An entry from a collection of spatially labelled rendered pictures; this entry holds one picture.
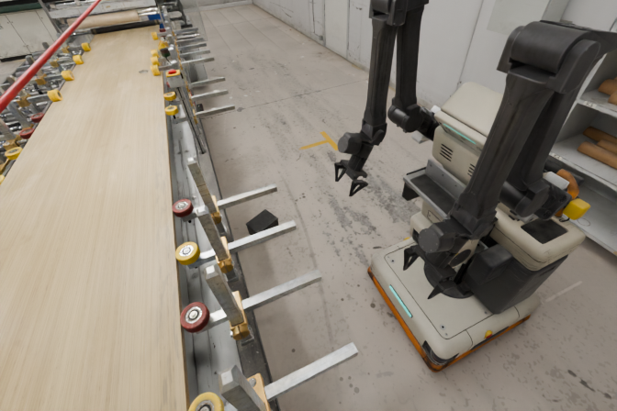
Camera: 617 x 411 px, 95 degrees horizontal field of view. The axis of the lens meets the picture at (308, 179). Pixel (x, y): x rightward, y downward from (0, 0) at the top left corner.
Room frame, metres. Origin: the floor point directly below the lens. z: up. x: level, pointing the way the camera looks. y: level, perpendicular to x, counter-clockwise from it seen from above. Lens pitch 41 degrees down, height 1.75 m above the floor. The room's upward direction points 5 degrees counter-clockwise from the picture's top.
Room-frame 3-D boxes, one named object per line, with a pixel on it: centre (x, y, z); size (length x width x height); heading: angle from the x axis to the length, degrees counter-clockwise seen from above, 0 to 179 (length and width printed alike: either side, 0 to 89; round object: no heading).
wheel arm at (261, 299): (0.46, 0.19, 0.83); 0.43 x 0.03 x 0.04; 110
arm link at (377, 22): (0.84, -0.24, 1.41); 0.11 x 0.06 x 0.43; 20
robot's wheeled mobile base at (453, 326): (0.79, -0.74, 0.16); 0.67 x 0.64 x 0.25; 110
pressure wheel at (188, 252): (0.62, 0.46, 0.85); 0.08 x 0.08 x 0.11
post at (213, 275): (0.39, 0.26, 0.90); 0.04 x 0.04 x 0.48; 20
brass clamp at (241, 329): (0.41, 0.27, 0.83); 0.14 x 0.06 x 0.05; 20
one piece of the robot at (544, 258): (0.82, -0.83, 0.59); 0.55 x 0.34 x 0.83; 20
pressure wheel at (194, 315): (0.39, 0.38, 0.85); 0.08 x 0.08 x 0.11
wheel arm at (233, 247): (0.69, 0.28, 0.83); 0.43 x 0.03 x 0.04; 110
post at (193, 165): (0.86, 0.43, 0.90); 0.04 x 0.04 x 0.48; 20
